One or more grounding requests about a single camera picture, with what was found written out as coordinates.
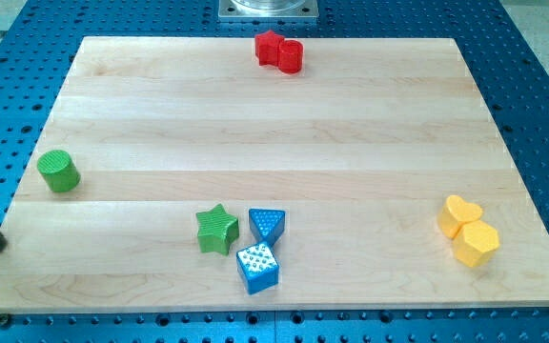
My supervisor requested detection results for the green cylinder block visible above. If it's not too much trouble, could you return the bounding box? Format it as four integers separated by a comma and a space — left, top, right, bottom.
37, 150, 81, 192

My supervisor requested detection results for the green star block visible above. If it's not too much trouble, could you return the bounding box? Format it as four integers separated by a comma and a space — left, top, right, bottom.
195, 204, 239, 255

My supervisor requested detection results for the red star block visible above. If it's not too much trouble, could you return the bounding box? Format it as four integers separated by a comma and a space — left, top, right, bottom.
254, 30, 285, 67

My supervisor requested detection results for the blue triangle block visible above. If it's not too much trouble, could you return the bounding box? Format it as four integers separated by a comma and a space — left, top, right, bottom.
249, 209, 286, 246

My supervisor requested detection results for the light wooden board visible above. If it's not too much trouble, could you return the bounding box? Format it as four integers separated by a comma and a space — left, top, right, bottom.
0, 37, 549, 313

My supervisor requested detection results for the blue cube block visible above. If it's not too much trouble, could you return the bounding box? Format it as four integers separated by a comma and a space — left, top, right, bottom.
235, 242, 279, 294

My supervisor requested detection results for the red cylinder block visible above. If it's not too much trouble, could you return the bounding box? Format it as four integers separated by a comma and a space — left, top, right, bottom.
277, 40, 304, 73

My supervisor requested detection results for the yellow heart block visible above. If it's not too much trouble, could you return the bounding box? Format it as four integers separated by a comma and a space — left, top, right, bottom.
437, 194, 483, 239

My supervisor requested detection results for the yellow hexagon block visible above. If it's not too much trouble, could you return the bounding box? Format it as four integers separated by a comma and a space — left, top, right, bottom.
452, 220, 500, 268

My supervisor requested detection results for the blue perforated metal table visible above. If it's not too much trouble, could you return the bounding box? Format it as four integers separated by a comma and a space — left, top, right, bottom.
0, 1, 549, 342

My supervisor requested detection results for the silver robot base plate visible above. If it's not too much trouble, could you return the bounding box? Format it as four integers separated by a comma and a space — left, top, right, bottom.
218, 0, 319, 20

